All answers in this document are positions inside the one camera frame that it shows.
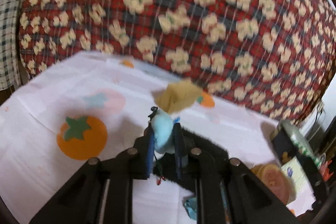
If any red plaid bear blanket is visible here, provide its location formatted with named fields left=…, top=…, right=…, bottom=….
left=19, top=0, right=335, bottom=123

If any yellow sponge block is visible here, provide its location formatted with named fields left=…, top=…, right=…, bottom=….
left=154, top=80, right=203, bottom=114

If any black fuzzy cloth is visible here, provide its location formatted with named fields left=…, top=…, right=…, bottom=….
left=153, top=124, right=228, bottom=192

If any yellow tissue pack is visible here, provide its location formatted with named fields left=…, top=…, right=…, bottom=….
left=280, top=157, right=310, bottom=194

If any checkered hanging cloth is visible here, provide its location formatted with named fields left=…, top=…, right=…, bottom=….
left=1, top=0, right=23, bottom=90

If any round metal tin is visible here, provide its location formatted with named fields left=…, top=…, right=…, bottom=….
left=270, top=119, right=322, bottom=169

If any yellow round lid container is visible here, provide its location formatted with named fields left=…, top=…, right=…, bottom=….
left=251, top=164, right=296, bottom=205

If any light blue plush toy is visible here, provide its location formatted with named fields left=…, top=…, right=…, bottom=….
left=150, top=109, right=180, bottom=155

